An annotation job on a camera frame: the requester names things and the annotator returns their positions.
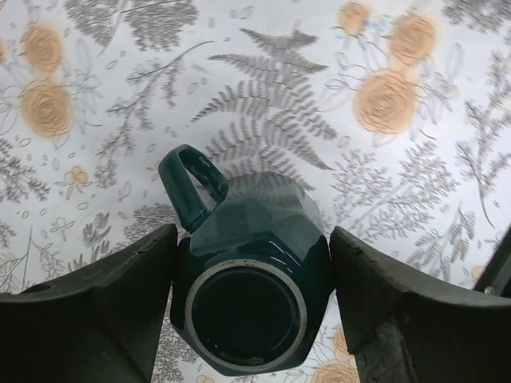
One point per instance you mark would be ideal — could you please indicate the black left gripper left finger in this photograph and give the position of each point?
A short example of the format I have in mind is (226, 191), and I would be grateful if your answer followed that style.
(100, 323)

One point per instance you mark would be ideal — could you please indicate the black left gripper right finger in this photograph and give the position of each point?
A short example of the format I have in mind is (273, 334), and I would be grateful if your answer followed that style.
(402, 325)

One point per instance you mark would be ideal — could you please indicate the dark green mug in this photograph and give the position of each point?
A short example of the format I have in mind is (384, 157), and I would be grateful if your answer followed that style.
(254, 274)

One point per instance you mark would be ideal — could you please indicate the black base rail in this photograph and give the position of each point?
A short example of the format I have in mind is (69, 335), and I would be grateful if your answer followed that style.
(495, 279)

